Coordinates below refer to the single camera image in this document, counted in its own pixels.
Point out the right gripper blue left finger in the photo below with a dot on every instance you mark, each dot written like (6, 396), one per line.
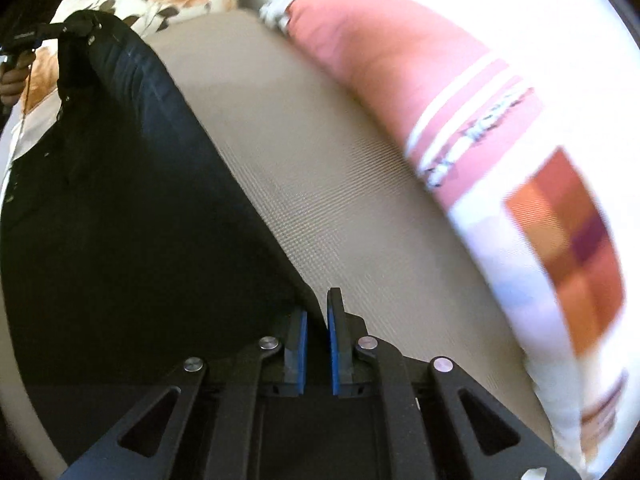
(144, 444)

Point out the black pants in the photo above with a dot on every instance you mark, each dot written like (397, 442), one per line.
(126, 242)

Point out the person left hand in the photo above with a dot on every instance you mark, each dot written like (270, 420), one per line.
(13, 79)

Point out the beige woven bed mat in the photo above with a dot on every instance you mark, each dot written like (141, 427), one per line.
(341, 202)

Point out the pink checkered long pillow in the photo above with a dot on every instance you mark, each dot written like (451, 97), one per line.
(521, 175)

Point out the floral white pillow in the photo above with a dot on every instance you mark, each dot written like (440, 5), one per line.
(55, 89)

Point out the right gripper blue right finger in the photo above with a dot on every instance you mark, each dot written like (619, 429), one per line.
(438, 421)

